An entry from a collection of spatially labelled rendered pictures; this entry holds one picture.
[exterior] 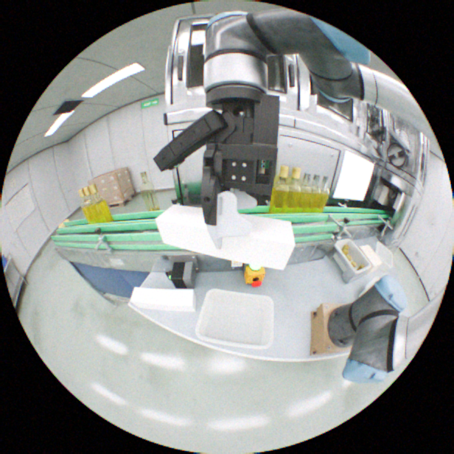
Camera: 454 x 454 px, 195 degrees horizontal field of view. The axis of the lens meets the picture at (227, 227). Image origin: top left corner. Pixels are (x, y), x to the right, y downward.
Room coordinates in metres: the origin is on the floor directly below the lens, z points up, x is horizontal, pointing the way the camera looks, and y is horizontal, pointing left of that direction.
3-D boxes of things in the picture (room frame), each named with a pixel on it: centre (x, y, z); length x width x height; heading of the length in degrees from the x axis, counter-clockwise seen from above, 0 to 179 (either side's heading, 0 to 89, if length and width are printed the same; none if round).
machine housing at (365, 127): (0.99, -0.87, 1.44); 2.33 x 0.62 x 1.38; 94
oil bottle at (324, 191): (0.52, -0.46, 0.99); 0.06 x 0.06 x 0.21; 5
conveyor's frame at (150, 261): (0.47, -0.38, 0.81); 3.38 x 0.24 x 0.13; 94
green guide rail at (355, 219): (0.48, -0.40, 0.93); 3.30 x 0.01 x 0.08; 94
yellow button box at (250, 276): (0.30, -0.11, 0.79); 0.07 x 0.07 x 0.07; 4
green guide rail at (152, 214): (0.55, -0.39, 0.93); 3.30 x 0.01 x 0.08; 94
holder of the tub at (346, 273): (0.34, -0.65, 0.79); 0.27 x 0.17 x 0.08; 4
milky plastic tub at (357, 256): (0.31, -0.65, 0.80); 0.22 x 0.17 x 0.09; 4
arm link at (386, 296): (0.00, -0.38, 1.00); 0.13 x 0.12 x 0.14; 136
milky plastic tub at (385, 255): (0.27, -1.05, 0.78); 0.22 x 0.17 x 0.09; 121
